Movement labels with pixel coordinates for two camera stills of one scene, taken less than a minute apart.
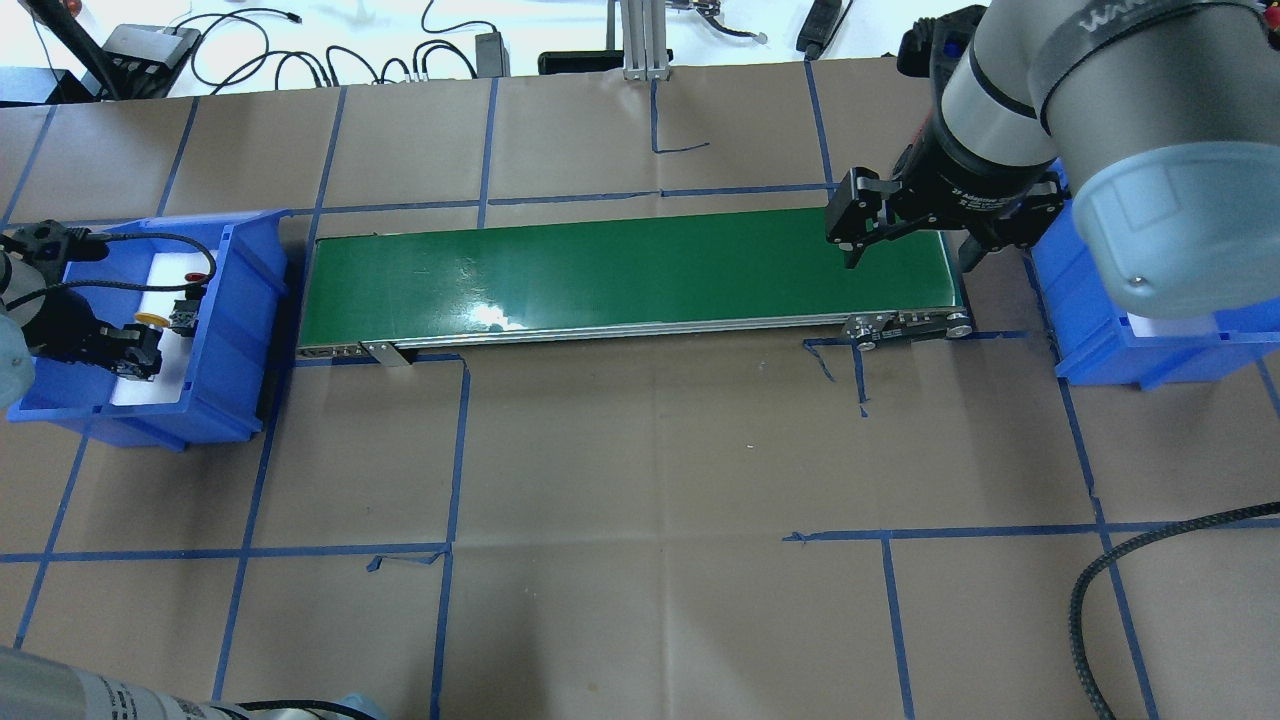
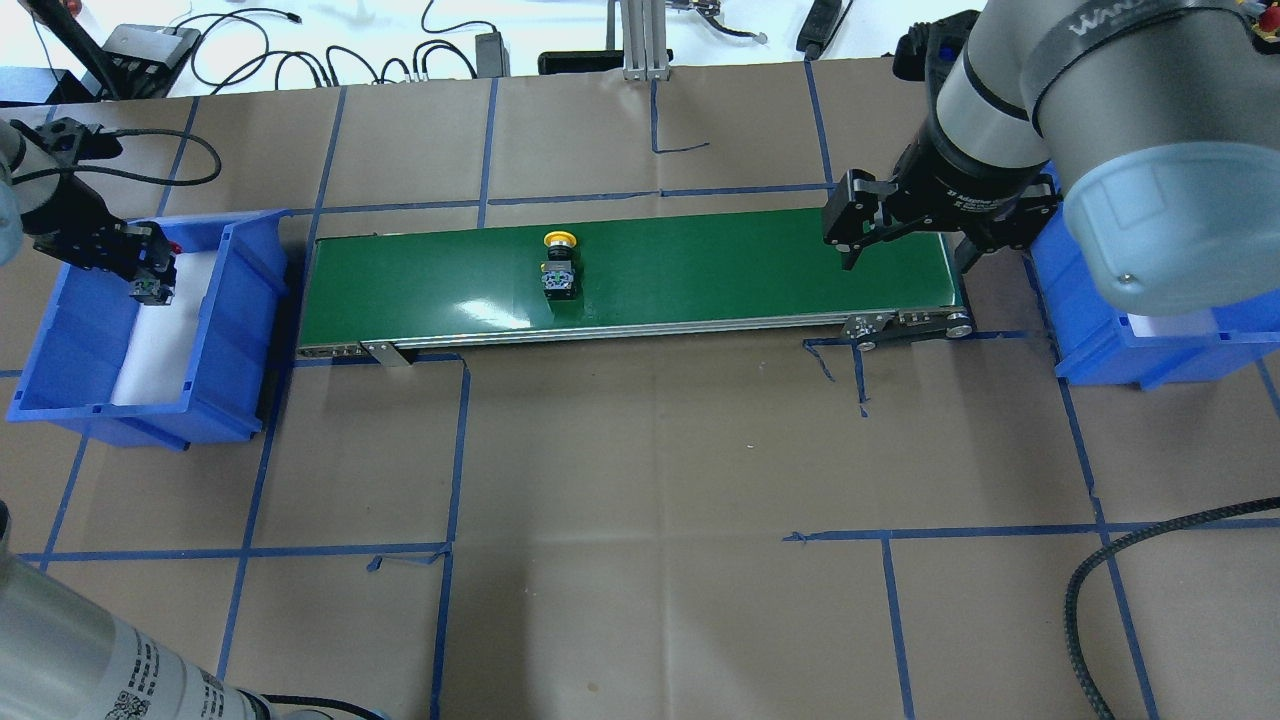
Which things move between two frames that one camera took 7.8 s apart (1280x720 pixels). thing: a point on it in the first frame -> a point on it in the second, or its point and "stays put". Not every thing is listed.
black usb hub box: x=143 y=61 stays put
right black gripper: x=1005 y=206 stays put
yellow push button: x=154 y=322 -> x=558 y=277
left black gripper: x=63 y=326 -> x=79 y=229
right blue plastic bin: x=1090 y=343 stays put
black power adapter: x=493 y=59 stays put
